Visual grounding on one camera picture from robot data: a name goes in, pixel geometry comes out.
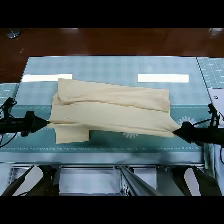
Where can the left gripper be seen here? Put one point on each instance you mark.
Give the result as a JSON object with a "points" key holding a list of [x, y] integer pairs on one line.
{"points": [[29, 124]]}

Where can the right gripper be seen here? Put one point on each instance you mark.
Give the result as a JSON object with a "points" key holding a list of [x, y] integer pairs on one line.
{"points": [[190, 132]]}

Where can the yellow T-shirt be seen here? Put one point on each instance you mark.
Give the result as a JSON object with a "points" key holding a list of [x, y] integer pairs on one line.
{"points": [[110, 106]]}

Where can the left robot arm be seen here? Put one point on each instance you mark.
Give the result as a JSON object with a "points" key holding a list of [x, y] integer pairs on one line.
{"points": [[10, 126]]}

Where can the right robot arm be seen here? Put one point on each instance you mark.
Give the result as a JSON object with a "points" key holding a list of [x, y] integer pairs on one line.
{"points": [[213, 136]]}

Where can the pale blue garment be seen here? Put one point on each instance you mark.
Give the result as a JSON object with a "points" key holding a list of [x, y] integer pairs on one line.
{"points": [[216, 166]]}

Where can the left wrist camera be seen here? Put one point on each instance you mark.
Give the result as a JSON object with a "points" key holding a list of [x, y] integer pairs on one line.
{"points": [[8, 106]]}

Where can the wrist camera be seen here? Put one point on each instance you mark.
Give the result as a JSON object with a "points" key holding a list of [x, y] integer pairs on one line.
{"points": [[8, 106], [213, 115]]}

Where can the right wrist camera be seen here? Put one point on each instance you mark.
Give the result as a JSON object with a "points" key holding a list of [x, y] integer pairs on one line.
{"points": [[213, 115]]}

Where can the silver frame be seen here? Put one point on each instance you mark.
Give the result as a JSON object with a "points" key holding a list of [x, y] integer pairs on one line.
{"points": [[100, 166]]}

